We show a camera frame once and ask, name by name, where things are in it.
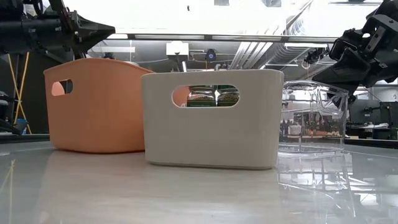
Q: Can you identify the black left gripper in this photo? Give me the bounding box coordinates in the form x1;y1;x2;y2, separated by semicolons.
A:
54;7;116;60

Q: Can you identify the black aluminium table frame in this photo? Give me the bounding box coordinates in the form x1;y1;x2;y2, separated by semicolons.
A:
0;133;398;149

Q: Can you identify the white mounted box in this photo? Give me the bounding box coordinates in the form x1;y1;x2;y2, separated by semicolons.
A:
165;41;190;57

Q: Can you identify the white plastic table cover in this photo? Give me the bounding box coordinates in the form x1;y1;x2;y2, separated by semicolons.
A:
0;141;398;224

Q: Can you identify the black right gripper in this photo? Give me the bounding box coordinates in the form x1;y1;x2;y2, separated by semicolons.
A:
312;14;398;105

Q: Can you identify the blue container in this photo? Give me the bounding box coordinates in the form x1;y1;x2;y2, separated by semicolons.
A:
15;118;29;134

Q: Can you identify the green-lid spice jar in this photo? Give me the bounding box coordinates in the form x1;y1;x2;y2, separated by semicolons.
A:
216;88;240;107
186;86;217;108

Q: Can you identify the grey plastic bin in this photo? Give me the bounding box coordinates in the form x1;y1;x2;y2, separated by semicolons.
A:
141;68;285;170

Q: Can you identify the clear plastic bin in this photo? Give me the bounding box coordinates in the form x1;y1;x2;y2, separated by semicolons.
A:
277;80;349;156

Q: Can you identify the yellow tripod stand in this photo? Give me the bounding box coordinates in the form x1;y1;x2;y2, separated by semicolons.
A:
6;51;33;135

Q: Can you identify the orange plastic bin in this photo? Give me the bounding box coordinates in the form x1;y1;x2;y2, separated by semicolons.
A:
43;57;155;155

